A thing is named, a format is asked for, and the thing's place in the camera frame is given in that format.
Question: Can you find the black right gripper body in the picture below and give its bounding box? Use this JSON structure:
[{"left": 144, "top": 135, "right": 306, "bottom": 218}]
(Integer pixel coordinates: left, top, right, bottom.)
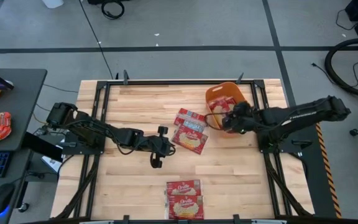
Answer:
[{"left": 221, "top": 101, "right": 255, "bottom": 135}]

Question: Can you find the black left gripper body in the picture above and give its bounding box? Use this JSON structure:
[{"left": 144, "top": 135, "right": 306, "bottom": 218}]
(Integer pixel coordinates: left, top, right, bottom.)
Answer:
[{"left": 144, "top": 125, "right": 177, "bottom": 169}]

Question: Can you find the red Orville popcorn bag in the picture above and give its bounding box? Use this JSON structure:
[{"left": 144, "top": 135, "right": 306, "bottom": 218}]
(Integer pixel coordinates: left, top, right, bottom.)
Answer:
[
  {"left": 224, "top": 95, "right": 239, "bottom": 108},
  {"left": 165, "top": 179, "right": 202, "bottom": 197},
  {"left": 170, "top": 124, "right": 209, "bottom": 156},
  {"left": 209, "top": 96, "right": 231, "bottom": 123},
  {"left": 167, "top": 194, "right": 204, "bottom": 220},
  {"left": 174, "top": 108, "right": 206, "bottom": 133}
]

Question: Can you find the orange plastic basket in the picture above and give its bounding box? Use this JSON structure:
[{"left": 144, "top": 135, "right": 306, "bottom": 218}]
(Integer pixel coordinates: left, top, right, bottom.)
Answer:
[{"left": 204, "top": 81, "right": 249, "bottom": 138}]

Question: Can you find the black plate with hazard stripe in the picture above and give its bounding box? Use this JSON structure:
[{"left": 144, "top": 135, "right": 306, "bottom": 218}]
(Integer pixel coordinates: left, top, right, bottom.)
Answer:
[{"left": 287, "top": 123, "right": 343, "bottom": 218}]

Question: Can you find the black side desk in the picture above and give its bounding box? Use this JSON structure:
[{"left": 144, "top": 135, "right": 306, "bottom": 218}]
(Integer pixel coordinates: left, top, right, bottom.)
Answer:
[{"left": 0, "top": 68, "right": 48, "bottom": 224}]

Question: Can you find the black computer mouse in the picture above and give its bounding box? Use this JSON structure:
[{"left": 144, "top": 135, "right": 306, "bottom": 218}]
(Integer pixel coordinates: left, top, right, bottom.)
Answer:
[{"left": 0, "top": 182, "right": 16, "bottom": 216}]

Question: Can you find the white floor object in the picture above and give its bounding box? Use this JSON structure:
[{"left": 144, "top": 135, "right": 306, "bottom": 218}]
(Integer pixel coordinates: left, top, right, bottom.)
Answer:
[{"left": 42, "top": 0, "right": 64, "bottom": 9}]

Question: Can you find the black metal rig frame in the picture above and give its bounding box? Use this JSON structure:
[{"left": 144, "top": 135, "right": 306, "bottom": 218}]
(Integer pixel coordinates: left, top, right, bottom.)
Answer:
[{"left": 54, "top": 70, "right": 315, "bottom": 224}]

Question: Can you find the black braided cable bundle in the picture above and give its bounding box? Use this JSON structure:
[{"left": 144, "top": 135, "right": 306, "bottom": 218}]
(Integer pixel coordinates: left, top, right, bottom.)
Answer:
[
  {"left": 264, "top": 154, "right": 311, "bottom": 218},
  {"left": 55, "top": 154, "right": 101, "bottom": 219}
]

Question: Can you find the thick black hose loop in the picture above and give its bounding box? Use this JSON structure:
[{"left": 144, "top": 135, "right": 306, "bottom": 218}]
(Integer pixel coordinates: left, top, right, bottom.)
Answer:
[{"left": 324, "top": 37, "right": 358, "bottom": 98}]

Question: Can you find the long black floor cable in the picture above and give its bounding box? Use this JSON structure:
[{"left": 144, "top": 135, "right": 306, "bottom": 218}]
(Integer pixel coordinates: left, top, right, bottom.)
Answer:
[{"left": 79, "top": 0, "right": 114, "bottom": 80}]

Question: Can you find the thin black floor cable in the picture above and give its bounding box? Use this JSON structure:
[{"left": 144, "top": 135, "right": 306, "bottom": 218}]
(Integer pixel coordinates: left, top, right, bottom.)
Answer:
[
  {"left": 311, "top": 58, "right": 358, "bottom": 88},
  {"left": 334, "top": 8, "right": 357, "bottom": 32}
]

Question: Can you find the coiled black cable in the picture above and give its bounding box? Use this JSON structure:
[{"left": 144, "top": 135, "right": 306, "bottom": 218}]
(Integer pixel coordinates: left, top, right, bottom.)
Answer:
[{"left": 100, "top": 0, "right": 126, "bottom": 21}]

